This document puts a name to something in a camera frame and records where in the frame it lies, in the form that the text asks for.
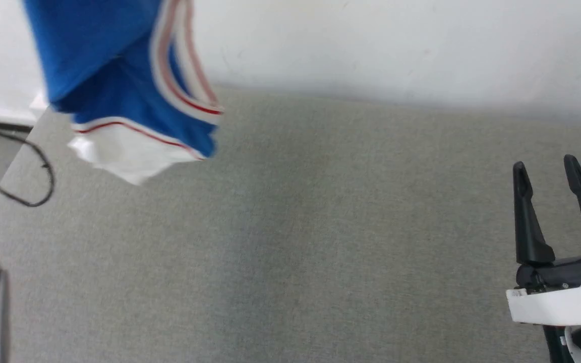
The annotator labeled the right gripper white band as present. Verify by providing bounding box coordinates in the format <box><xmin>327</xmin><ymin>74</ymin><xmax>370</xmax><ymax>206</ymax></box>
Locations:
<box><xmin>506</xmin><ymin>155</ymin><xmax>581</xmax><ymax>326</ymax></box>

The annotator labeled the blue shirt with white sleeves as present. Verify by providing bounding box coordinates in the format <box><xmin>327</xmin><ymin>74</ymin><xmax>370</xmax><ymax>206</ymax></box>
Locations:
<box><xmin>22</xmin><ymin>0</ymin><xmax>224</xmax><ymax>186</ymax></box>

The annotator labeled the thin black cable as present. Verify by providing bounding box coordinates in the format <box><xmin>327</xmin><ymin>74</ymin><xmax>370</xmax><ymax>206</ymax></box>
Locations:
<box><xmin>0</xmin><ymin>121</ymin><xmax>55</xmax><ymax>208</ymax></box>

